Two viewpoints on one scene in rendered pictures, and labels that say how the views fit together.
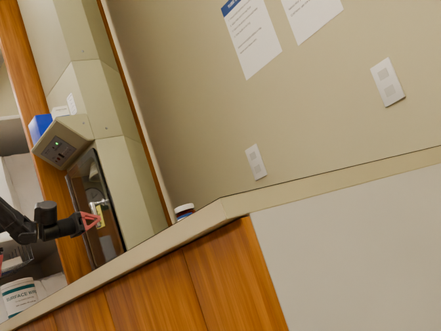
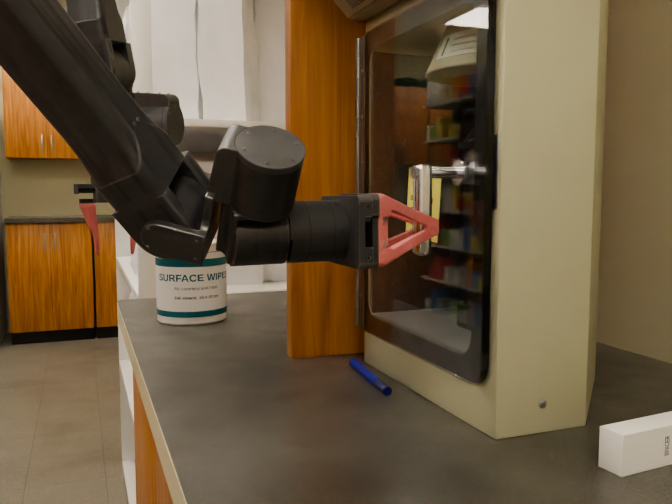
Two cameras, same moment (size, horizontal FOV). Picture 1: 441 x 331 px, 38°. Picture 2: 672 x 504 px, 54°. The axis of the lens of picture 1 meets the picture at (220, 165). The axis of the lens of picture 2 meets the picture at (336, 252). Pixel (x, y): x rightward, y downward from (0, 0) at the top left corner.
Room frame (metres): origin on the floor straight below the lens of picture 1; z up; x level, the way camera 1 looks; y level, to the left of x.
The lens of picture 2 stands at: (1.45, 0.37, 1.18)
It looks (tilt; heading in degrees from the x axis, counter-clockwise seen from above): 5 degrees down; 14
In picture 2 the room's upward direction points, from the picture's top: straight up
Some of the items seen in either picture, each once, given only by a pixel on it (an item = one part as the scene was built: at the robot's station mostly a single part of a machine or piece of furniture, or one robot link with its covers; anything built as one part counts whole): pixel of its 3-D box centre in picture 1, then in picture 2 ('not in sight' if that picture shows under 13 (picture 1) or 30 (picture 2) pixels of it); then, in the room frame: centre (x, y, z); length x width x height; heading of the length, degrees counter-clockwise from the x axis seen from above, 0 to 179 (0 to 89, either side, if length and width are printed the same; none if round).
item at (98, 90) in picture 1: (117, 171); (512, 72); (2.30, 0.37, 1.33); 0.32 x 0.25 x 0.77; 36
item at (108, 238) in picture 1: (94, 213); (413, 183); (2.22, 0.48, 1.19); 0.30 x 0.01 x 0.40; 35
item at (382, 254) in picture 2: (86, 222); (388, 227); (2.09, 0.48, 1.15); 0.09 x 0.07 x 0.07; 125
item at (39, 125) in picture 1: (47, 129); not in sight; (2.26, 0.57, 1.56); 0.10 x 0.10 x 0.09; 36
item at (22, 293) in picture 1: (21, 299); (191, 279); (2.59, 0.95, 1.02); 0.13 x 0.13 x 0.15
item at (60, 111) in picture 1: (61, 116); not in sight; (2.14, 0.48, 1.54); 0.05 x 0.05 x 0.06; 28
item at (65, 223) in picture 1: (67, 226); (320, 230); (2.05, 0.54, 1.14); 0.10 x 0.07 x 0.07; 35
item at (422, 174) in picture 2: (99, 213); (436, 207); (2.12, 0.44, 1.17); 0.05 x 0.03 x 0.10; 125
